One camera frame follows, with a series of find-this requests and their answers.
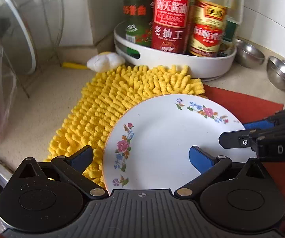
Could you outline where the dark bottle green label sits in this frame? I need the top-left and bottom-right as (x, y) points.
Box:
(123, 0), (155, 47)

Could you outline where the red cloth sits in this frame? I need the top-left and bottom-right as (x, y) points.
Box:
(203, 84), (285, 226)

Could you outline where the yellow plastic handle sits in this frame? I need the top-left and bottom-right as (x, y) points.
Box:
(62, 62), (88, 70)

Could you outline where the clear bottle purple label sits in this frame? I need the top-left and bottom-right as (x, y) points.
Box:
(217, 0), (244, 57)

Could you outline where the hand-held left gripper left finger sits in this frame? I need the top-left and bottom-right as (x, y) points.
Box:
(19, 146), (109, 200)

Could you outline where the white round turntable tray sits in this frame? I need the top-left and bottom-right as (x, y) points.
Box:
(113, 21), (237, 82)

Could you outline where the glass pot lid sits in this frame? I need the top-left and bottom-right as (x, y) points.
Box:
(0, 0), (37, 76)

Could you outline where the white and yellow scrubber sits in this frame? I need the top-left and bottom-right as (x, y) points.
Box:
(87, 51), (126, 71)

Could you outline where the white floral plate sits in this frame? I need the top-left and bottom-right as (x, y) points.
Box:
(102, 94), (257, 196)

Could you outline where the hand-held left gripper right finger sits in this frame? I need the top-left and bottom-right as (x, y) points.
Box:
(174, 146), (269, 200)

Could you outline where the yellow chenille mat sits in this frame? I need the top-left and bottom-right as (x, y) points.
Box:
(45, 64), (206, 187)

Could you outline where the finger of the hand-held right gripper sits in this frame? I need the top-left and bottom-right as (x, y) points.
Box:
(219, 120), (285, 159)
(243, 105), (285, 131)

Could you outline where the red label soy sauce bottle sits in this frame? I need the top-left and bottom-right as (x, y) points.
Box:
(151, 0), (192, 55)

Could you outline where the yellow red label vinegar bottle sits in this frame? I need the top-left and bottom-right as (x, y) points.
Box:
(187, 0), (229, 58)

